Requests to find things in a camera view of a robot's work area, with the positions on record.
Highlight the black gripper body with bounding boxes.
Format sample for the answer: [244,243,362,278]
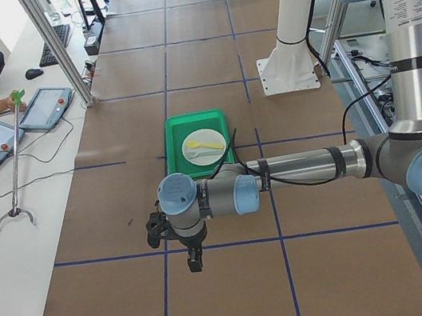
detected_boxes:
[178,231,207,256]

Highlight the yellow plastic spoon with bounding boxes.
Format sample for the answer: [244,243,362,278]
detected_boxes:
[186,140,225,150]

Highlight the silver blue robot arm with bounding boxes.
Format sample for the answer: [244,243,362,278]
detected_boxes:
[146,0,422,272]

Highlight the white plastic fork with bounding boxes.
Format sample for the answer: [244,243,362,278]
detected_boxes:
[185,149,224,161]

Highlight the white round plate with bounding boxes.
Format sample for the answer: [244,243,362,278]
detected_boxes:
[181,128,227,166]

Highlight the brown paper table cover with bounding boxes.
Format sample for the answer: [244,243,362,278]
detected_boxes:
[43,0,422,316]

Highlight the green plastic tray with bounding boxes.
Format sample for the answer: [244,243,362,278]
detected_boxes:
[165,109,234,178]

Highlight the blue teach pendant tablet far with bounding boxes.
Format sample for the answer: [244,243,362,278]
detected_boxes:
[19,87,72,130]

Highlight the metal reacher grabber tool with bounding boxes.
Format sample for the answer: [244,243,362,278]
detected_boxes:
[0,89,36,232]

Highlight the black power strip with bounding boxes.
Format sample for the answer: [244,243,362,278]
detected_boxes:
[83,22,104,56]

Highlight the black computer mouse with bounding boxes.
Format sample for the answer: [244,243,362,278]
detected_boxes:
[25,68,43,80]

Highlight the black keyboard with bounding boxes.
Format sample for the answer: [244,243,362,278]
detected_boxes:
[32,22,78,69]

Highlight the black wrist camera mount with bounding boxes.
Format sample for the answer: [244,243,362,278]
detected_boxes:
[145,211,169,249]

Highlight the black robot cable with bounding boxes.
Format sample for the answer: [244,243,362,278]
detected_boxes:
[179,0,408,203]

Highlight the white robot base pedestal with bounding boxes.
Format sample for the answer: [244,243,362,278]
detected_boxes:
[257,0,320,96]

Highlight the aluminium frame post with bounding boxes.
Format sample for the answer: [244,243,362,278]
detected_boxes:
[18,0,95,107]

